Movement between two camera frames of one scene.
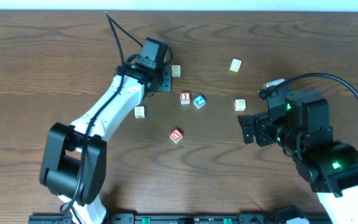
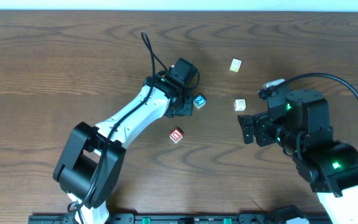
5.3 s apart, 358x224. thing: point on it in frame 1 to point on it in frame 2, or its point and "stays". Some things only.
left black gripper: x=166 y=83 to x=184 y=109
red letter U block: x=176 y=135 stays
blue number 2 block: x=199 y=101 stays
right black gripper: x=260 y=129 stays
